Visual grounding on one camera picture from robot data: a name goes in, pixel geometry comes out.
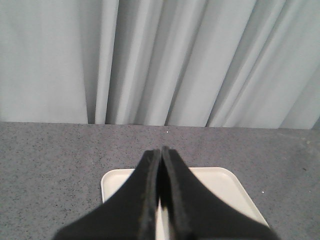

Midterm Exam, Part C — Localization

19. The cream rectangular plastic tray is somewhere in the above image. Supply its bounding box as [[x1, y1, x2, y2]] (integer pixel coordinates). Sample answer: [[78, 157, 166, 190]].
[[100, 167, 268, 226]]

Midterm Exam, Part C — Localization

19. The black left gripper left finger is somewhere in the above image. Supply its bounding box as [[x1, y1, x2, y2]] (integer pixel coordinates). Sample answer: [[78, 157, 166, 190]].
[[54, 149, 161, 240]]

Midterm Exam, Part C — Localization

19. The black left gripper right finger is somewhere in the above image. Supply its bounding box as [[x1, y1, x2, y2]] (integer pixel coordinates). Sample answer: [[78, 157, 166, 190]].
[[160, 146, 279, 240]]

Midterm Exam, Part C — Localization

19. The pale grey pleated curtain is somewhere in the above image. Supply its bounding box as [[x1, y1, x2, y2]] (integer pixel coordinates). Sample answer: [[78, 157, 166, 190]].
[[0, 0, 320, 129]]

